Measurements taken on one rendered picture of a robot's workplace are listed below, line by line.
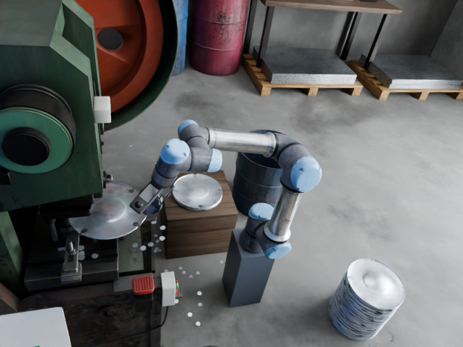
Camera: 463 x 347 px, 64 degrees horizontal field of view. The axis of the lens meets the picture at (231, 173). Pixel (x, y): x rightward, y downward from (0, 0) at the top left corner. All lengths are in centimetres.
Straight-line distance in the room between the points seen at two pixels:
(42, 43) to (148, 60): 63
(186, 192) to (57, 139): 133
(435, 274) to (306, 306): 95
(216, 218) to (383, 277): 92
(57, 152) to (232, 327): 145
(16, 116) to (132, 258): 80
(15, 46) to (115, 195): 78
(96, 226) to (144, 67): 62
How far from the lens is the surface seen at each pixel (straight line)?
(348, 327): 218
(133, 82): 154
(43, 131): 88
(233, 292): 201
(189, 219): 204
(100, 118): 100
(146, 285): 129
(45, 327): 158
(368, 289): 203
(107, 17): 147
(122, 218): 145
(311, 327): 220
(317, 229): 264
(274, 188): 237
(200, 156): 112
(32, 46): 92
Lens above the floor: 185
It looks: 40 degrees down
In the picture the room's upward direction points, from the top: 10 degrees clockwise
